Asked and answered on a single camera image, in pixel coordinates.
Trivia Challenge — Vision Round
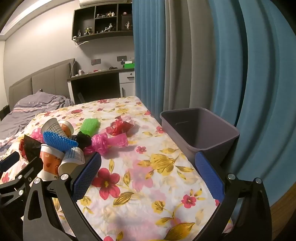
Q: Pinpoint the orange apple paper cup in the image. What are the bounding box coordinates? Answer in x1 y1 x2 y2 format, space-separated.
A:
38 144 65 181

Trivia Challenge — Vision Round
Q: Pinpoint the green box on desk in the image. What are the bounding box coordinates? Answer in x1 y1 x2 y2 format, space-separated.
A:
124 61 134 69

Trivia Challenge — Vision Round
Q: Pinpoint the blue and grey curtain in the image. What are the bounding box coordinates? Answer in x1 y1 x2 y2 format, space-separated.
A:
132 1 295 205

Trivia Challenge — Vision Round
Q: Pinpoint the grey upholstered headboard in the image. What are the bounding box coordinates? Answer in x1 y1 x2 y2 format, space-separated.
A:
8 58 76 109

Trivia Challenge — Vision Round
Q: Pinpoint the red white snack wrapper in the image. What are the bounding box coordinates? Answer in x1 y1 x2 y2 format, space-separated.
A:
106 115 134 136

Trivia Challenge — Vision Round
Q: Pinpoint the green grid paper cup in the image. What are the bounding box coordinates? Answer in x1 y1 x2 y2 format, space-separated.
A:
41 118 67 137

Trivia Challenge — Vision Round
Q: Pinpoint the dark desk with drawers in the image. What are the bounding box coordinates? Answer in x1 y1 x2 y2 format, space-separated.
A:
67 68 135 104

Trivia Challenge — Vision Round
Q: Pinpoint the green foam net sleeve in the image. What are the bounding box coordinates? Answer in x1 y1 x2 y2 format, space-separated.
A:
80 118 100 137

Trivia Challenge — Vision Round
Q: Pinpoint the dark wall shelf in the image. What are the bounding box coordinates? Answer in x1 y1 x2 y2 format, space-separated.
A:
72 1 133 43

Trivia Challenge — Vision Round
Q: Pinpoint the purple plastic trash bin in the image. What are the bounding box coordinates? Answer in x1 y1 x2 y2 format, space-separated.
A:
160 108 240 170

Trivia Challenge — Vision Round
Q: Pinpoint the floral bed sheet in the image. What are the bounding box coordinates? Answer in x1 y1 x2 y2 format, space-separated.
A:
0 96 234 241

